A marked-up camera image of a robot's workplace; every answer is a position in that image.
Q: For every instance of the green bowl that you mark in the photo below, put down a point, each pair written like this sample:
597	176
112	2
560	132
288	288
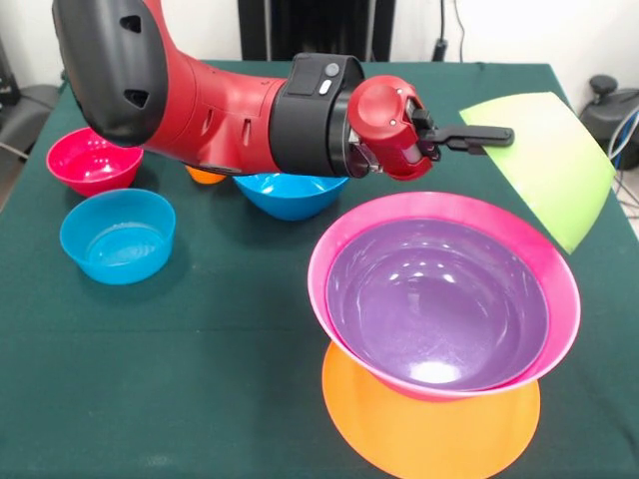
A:
549	164

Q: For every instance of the large pink bowl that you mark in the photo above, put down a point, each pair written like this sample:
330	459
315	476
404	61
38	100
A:
559	279

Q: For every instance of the small crimson bowl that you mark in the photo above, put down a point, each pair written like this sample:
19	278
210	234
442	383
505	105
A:
85	167

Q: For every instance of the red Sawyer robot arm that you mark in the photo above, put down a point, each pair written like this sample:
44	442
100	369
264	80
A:
199	110

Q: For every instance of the purple bowl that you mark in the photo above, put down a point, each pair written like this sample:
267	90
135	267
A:
434	304

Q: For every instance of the translucent blue bowl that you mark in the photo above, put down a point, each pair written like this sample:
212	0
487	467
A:
117	239

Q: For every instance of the orange cup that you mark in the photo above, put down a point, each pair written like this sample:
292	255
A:
204	175

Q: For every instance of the large orange bowl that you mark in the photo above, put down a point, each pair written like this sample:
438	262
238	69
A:
429	439

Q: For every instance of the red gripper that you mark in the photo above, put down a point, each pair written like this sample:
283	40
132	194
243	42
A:
389	125

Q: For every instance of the dark green tablecloth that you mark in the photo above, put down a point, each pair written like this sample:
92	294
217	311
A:
199	349

